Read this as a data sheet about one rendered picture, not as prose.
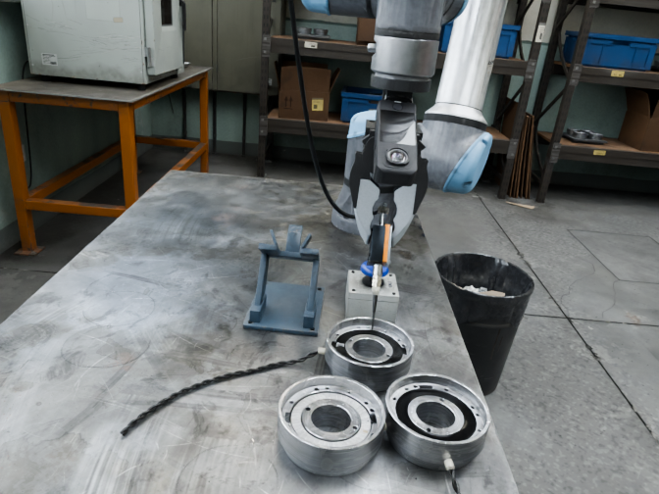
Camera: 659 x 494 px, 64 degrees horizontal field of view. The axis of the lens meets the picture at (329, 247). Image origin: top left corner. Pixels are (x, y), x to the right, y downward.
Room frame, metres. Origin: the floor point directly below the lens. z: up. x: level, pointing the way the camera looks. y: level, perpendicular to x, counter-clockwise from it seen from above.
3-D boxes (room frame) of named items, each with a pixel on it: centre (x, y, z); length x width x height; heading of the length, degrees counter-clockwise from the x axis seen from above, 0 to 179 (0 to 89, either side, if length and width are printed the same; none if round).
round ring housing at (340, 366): (0.54, -0.06, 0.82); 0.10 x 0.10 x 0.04
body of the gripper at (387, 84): (0.67, -0.07, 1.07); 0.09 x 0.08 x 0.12; 178
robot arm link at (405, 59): (0.66, -0.06, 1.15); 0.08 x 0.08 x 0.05
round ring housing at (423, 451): (0.43, -0.12, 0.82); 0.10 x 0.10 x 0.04
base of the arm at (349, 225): (1.03, -0.07, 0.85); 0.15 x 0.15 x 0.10
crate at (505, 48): (4.16, -0.90, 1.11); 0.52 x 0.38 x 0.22; 91
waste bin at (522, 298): (1.64, -0.53, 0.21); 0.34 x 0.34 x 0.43
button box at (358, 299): (0.68, -0.07, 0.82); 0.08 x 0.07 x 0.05; 1
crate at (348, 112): (4.15, -0.25, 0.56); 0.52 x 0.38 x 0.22; 88
